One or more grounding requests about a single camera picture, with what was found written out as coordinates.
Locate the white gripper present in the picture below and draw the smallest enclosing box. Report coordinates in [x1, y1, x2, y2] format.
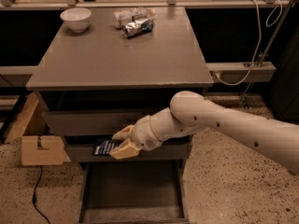
[109, 116, 163, 160]

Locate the dark blue rxbar wrapper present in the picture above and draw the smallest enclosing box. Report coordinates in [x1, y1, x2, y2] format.
[93, 138, 121, 156]

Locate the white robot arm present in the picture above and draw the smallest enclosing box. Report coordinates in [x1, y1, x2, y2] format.
[109, 91, 299, 174]

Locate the grey open bottom drawer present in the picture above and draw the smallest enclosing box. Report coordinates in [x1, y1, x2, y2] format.
[78, 161, 190, 224]

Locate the grey drawer cabinet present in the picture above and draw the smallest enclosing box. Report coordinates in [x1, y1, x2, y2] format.
[25, 6, 215, 224]

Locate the cardboard box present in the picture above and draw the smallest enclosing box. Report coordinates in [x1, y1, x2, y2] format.
[6, 92, 70, 166]

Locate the silver foil snack bag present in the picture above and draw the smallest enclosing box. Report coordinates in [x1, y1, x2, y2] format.
[122, 18, 154, 38]

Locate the white plastic snack bag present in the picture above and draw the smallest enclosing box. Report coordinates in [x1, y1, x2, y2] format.
[112, 7, 156, 29]

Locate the white ceramic bowl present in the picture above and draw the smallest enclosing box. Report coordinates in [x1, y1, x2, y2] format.
[60, 7, 92, 33]

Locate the black floor cable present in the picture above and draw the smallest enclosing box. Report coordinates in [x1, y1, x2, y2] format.
[32, 165, 51, 224]

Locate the white hanging cable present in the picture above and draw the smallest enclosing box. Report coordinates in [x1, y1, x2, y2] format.
[213, 0, 284, 87]

